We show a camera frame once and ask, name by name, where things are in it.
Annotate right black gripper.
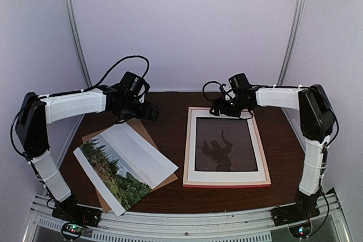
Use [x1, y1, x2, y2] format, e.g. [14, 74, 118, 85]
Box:
[210, 95, 250, 117]

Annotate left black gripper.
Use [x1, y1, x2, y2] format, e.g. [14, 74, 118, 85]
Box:
[122, 96, 159, 121]

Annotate clear acrylic sheet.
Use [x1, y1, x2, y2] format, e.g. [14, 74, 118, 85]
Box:
[194, 117, 259, 172]

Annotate wooden picture frame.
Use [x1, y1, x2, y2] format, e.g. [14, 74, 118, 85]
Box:
[183, 107, 272, 188]

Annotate landscape photo print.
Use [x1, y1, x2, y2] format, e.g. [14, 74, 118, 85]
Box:
[74, 123, 178, 216]

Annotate white mat board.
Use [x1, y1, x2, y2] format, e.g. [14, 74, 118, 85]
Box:
[185, 108, 267, 184]

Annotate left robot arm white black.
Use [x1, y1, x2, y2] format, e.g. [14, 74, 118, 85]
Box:
[10, 71, 159, 222]

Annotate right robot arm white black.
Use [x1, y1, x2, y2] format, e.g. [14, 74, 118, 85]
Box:
[207, 73, 339, 220]

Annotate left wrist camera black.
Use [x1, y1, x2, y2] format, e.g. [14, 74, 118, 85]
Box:
[137, 90, 147, 104]

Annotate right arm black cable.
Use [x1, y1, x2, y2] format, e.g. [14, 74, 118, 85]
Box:
[202, 80, 227, 103]

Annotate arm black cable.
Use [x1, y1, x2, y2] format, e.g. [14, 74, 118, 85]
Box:
[85, 56, 150, 90]
[202, 80, 227, 103]

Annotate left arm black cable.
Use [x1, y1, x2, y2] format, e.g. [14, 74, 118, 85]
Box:
[85, 56, 150, 90]

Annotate aluminium front rail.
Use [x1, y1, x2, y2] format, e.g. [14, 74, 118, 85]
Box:
[28, 188, 349, 242]

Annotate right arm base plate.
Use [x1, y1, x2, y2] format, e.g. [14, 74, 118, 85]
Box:
[271, 204, 320, 226]

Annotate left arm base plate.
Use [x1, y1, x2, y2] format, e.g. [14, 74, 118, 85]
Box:
[52, 205, 102, 227]

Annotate right aluminium corner post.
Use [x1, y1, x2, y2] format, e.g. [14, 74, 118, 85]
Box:
[277, 0, 306, 86]

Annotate aluminium corner post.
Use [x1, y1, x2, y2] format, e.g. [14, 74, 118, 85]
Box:
[277, 0, 306, 86]
[65, 0, 92, 87]

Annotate left aluminium corner post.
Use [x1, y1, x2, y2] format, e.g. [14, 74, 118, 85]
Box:
[65, 0, 92, 87]

